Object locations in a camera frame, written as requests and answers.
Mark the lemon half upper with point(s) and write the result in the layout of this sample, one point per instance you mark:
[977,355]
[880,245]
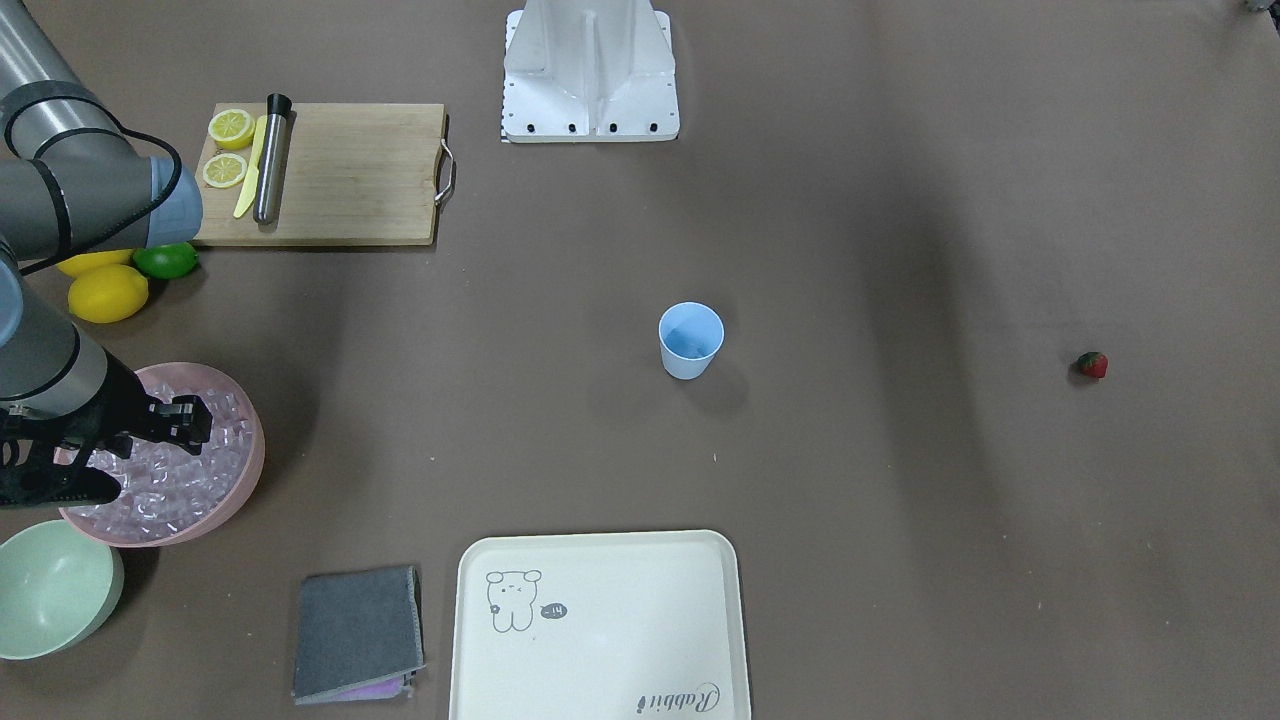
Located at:
[232,129]

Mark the light blue cup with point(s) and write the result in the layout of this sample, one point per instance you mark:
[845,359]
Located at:
[690,336]

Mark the whole lemon near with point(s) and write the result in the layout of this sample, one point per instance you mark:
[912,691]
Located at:
[108,294]

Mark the lemon half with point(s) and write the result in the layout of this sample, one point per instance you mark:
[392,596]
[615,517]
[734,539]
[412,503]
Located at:
[224,170]
[232,129]

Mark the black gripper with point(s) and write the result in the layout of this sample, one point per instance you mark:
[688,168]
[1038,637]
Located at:
[127,403]

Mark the steel muddler rod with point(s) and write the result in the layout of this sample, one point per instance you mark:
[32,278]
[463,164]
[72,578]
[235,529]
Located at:
[273,160]

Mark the pile of clear ice cubes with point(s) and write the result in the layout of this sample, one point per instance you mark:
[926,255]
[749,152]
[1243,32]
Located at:
[180,490]

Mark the red strawberry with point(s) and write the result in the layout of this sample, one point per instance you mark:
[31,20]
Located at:
[1092,365]

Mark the green lime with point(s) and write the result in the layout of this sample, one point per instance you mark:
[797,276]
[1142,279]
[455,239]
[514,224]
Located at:
[166,262]

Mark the cream rabbit tray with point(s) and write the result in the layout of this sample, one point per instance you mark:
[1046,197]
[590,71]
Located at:
[630,625]

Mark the whole lemon far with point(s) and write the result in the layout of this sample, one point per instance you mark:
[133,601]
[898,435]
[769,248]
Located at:
[88,262]

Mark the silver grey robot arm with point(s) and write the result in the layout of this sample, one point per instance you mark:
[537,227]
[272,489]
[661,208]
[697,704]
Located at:
[76,180]

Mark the grey folded cloth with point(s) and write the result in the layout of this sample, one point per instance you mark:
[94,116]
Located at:
[359,636]

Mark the pink bowl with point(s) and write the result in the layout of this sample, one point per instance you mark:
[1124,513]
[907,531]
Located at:
[245,470]

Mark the yellow plastic knife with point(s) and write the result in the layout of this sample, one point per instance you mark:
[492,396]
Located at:
[250,182]

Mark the whole lemon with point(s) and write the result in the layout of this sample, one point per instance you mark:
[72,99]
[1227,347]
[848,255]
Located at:
[88,262]
[108,294]

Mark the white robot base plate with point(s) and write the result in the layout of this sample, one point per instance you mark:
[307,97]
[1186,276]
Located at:
[589,72]

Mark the lemon half lower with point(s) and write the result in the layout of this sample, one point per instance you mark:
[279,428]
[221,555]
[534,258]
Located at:
[224,170]

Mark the mint green bowl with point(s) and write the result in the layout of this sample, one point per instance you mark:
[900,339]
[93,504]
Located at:
[57,587]

